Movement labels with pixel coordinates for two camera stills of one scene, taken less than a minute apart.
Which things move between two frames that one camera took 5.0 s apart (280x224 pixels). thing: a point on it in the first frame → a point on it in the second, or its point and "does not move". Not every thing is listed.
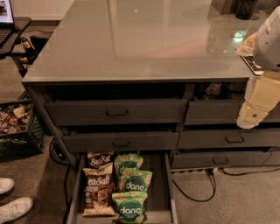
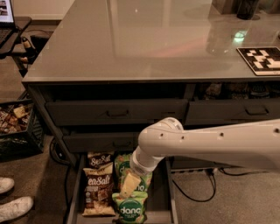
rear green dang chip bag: (128, 164) does not move
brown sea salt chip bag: (99, 198) does not move
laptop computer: (7, 24) does not move
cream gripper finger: (251, 116) → (129, 185)
